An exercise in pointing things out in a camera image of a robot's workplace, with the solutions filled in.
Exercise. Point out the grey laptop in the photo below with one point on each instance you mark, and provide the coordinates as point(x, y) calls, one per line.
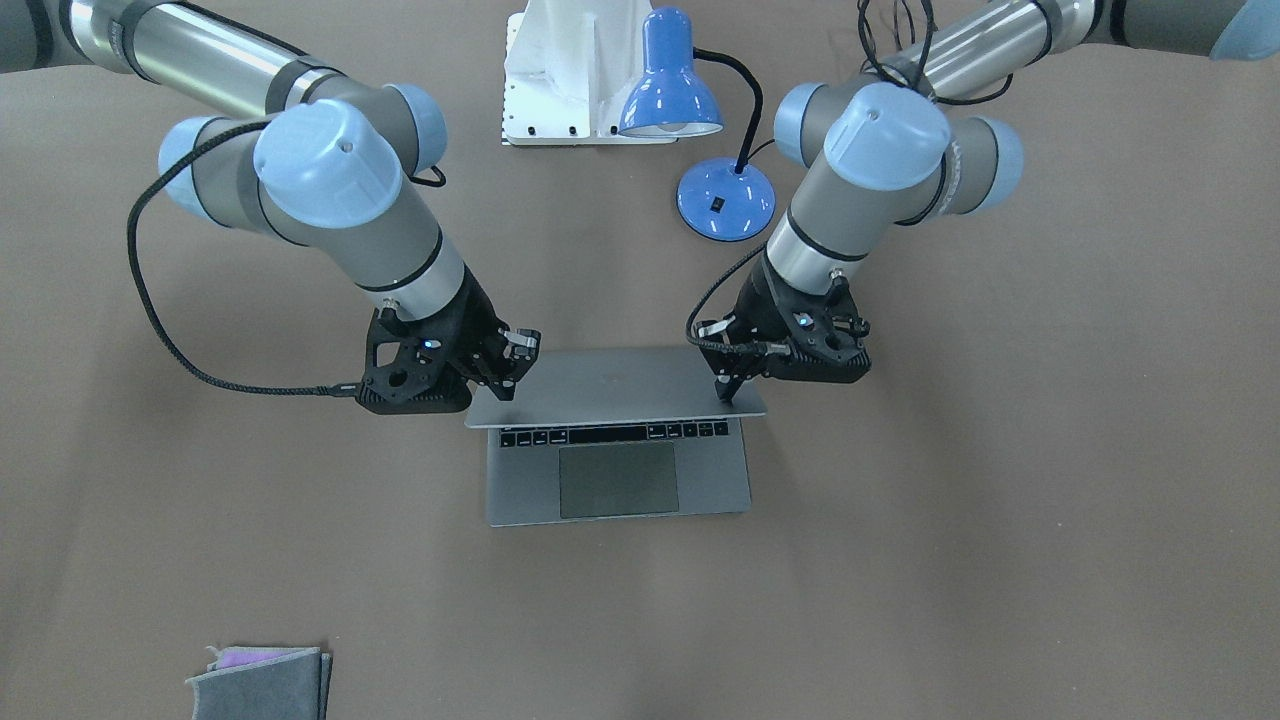
point(614, 433)

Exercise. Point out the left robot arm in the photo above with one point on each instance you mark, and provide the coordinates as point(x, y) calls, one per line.
point(879, 151)

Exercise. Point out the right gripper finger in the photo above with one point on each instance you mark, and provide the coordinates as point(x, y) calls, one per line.
point(502, 382)
point(522, 350)

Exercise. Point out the folded grey cloth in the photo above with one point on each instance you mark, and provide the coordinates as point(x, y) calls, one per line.
point(245, 682)

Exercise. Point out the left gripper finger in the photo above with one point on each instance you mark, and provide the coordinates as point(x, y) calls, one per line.
point(712, 334)
point(728, 383)

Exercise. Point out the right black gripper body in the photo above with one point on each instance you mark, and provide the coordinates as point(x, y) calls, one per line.
point(473, 318)

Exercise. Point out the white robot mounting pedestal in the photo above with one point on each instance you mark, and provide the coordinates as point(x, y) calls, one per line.
point(570, 66)

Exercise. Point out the blue desk lamp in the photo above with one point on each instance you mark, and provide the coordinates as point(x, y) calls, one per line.
point(723, 199)

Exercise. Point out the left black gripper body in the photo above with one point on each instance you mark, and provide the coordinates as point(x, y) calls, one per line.
point(752, 301)

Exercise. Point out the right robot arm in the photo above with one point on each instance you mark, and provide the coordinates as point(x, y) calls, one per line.
point(303, 154)

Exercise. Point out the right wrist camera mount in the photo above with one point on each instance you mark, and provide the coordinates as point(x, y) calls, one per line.
point(408, 367)

